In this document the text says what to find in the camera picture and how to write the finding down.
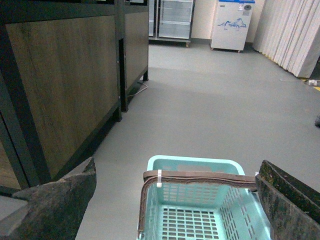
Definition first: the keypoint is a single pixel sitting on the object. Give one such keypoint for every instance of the white chest freezer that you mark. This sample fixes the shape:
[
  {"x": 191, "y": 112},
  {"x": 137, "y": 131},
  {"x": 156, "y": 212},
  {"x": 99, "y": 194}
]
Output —
[{"x": 231, "y": 24}]

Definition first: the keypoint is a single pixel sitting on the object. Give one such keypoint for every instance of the brown basket handle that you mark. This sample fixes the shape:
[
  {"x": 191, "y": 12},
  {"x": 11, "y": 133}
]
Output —
[{"x": 187, "y": 178}]

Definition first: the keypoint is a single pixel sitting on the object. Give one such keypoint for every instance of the white zip tie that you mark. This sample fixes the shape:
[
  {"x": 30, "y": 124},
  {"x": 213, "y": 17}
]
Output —
[{"x": 159, "y": 179}]

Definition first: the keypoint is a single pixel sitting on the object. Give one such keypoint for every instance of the light blue plastic basket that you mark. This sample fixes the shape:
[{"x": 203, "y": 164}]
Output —
[{"x": 202, "y": 211}]

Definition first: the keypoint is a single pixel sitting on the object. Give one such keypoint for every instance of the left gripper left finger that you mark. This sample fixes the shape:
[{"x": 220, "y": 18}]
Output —
[{"x": 54, "y": 210}]

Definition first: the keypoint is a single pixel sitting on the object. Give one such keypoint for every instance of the white folded partition panels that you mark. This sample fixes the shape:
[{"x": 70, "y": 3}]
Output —
[{"x": 288, "y": 33}]

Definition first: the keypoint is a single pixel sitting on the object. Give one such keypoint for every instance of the dark wood display stand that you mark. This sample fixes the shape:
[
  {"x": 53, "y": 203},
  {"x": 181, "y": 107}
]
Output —
[{"x": 67, "y": 69}]

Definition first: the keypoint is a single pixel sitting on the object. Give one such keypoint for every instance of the glass door refrigerator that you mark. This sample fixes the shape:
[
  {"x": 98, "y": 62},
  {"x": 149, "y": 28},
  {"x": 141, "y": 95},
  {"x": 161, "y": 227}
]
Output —
[{"x": 171, "y": 21}]

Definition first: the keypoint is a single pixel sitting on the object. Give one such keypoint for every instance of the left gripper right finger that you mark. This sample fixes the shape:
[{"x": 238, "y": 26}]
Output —
[{"x": 291, "y": 206}]

